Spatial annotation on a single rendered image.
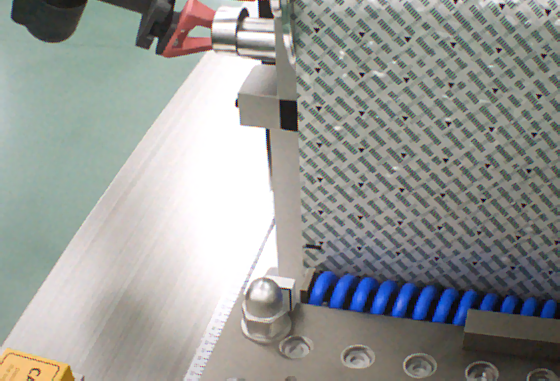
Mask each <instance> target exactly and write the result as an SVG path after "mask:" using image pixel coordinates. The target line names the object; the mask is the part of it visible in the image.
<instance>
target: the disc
mask: <svg viewBox="0 0 560 381"><path fill-rule="evenodd" d="M281 4H282V24H283V34H284V41H285V46H286V50H287V54H288V58H289V61H290V63H291V65H292V67H293V69H294V70H295V71H296V46H295V20H294V2H293V0H281Z"/></svg>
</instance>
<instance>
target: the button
mask: <svg viewBox="0 0 560 381"><path fill-rule="evenodd" d="M0 381H74V377H73V373H72V370H71V367H70V365H69V364H66V363H62V362H57V361H54V360H52V359H48V358H44V357H40V356H35V355H31V354H27V353H24V352H23V351H19V350H14V349H10V348H7V349H5V350H4V353H3V354H1V357H0Z"/></svg>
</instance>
